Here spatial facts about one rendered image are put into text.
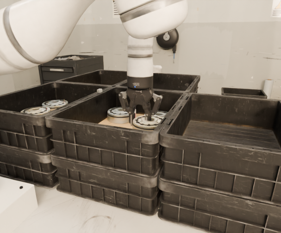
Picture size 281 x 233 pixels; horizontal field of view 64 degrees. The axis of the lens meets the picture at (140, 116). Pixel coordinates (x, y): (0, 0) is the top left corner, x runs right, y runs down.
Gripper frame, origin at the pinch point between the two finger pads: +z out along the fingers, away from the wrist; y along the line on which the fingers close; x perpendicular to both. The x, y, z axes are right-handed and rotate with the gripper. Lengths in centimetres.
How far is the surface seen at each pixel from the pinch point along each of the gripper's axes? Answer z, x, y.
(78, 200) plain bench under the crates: 17.5, -20.2, -9.9
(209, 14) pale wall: -55, 336, -19
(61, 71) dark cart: 10, 122, -133
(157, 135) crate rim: -5.0, -18.7, 11.4
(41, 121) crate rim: -4.1, -19.8, -18.9
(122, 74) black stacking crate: -3, 58, -34
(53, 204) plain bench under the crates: 17.5, -23.8, -15.1
